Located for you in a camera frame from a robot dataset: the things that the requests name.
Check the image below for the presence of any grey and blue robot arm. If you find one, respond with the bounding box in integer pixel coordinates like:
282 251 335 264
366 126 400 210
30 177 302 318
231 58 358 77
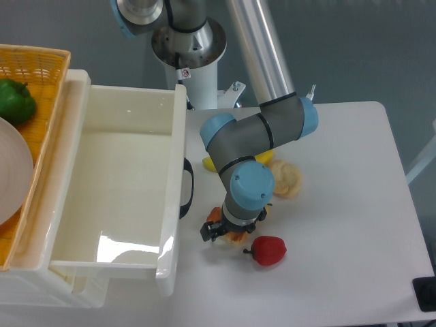
111 1 318 241

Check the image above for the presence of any red bell pepper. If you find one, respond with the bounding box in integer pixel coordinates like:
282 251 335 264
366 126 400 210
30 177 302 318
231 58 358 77
243 236 287 266

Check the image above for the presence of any green bell pepper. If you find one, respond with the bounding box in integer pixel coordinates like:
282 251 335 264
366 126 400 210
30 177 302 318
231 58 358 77
1 78 37 126

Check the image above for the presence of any yellow banana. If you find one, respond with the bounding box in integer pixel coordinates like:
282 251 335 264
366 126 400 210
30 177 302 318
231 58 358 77
202 150 274 173

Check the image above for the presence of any black drawer handle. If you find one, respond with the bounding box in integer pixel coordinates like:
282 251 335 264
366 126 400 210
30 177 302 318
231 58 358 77
179 157 195 219

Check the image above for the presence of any black device at table edge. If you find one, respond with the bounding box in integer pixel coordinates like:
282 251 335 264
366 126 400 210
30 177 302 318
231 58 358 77
412 277 436 312

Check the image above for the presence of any white table clamp bracket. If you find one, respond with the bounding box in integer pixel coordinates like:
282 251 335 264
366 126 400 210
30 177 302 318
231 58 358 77
217 81 246 109

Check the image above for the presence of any white plastic drawer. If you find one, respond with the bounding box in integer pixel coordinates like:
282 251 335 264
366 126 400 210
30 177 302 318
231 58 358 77
50 84 187 296

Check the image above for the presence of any white plastic drawer cabinet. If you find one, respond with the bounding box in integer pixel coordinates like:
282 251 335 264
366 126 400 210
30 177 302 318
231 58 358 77
1 69 108 308

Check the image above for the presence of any round pale bread roll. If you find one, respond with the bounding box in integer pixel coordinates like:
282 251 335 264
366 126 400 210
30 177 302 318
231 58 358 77
268 160 302 199

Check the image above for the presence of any orange woven basket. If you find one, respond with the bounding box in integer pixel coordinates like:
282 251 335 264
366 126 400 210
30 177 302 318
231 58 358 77
1 44 71 272

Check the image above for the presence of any beige round plate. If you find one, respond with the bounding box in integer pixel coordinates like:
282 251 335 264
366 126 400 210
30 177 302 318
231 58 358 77
1 119 33 224

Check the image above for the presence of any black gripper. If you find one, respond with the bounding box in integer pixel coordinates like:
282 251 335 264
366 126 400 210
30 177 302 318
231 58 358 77
200 206 268 242

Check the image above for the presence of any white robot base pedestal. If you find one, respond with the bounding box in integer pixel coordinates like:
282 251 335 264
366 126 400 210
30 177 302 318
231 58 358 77
151 18 227 110

